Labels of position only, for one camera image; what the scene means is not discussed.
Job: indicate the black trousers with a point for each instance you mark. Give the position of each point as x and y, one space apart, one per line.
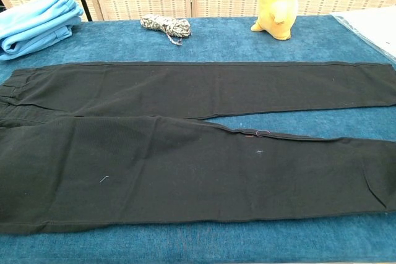
154 159

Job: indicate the folded light blue fleece garment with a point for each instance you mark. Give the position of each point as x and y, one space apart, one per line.
34 26

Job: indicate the clear plastic bag with papers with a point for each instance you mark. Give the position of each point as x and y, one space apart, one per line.
368 32

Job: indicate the yellow plush toy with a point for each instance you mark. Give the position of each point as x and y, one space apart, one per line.
278 1

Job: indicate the dark blue table mat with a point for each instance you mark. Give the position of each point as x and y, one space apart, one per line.
198 245

